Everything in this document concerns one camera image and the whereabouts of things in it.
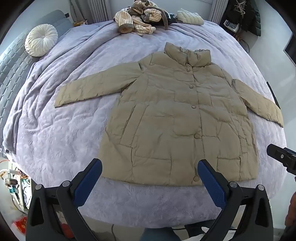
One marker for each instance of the white quilted jacket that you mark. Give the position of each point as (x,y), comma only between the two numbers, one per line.
(190,16)

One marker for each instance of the hanging dark coat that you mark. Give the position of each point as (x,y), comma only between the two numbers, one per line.
(249,16)

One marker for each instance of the white radiator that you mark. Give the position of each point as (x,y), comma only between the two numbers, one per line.
(99,10)

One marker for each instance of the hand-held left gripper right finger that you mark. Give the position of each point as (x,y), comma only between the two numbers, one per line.
(212,185)

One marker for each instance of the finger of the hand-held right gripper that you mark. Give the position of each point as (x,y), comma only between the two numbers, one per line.
(281,157)

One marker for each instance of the black wall screen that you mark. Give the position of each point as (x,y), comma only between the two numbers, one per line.
(291,47)

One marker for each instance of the dark garment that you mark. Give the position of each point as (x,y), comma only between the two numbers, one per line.
(172,20)

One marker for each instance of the red packet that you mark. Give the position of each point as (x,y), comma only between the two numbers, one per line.
(20,224)

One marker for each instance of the grey quilted headboard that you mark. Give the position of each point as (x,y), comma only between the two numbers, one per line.
(13,69)

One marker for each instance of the beige striped garment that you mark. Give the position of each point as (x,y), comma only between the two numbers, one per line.
(138,25)

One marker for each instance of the grey curtain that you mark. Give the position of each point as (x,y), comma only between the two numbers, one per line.
(79,11)

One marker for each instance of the round white pleated pillow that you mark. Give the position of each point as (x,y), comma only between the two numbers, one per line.
(41,40)

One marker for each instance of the lavender plush blanket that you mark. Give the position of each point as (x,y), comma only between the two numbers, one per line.
(69,139)

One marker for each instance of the khaki puffer jacket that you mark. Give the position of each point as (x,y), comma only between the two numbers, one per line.
(161,115)

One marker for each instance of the person's right hand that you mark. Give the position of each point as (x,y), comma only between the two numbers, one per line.
(291,210)

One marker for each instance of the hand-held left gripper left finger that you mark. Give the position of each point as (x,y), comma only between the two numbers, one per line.
(89,185)

